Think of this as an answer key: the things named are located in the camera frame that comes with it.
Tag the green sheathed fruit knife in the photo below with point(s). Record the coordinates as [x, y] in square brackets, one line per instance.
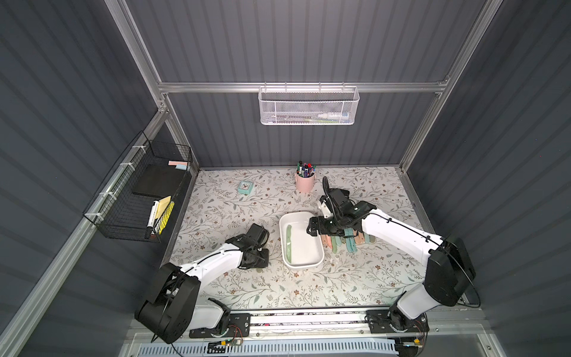
[288, 244]

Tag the white wire wall basket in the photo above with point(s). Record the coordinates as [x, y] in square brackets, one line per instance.
[298, 106]

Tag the black notebook in basket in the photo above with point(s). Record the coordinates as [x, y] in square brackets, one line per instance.
[158, 181]

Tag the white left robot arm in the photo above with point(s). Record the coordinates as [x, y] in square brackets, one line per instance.
[172, 303]

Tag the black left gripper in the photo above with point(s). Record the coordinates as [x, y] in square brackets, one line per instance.
[259, 258]

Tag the small teal box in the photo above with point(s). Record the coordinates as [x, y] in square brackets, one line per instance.
[245, 187]

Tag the pink folding fruit knife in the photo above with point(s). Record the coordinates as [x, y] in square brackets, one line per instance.
[328, 241]

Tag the white oval storage box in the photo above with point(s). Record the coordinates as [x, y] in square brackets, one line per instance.
[307, 251]

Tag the yellow notepad in basket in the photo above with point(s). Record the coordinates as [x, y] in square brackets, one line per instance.
[160, 215]

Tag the white tube in basket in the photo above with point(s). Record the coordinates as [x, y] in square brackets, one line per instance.
[335, 117]

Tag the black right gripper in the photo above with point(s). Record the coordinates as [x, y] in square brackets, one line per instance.
[315, 225]

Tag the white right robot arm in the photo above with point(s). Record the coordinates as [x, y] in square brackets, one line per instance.
[449, 271]

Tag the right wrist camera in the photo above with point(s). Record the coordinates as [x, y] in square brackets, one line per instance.
[325, 210]

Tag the pink pen cup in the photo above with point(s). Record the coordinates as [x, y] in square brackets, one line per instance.
[305, 184]

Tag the black wire side basket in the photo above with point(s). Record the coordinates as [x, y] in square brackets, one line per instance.
[140, 196]

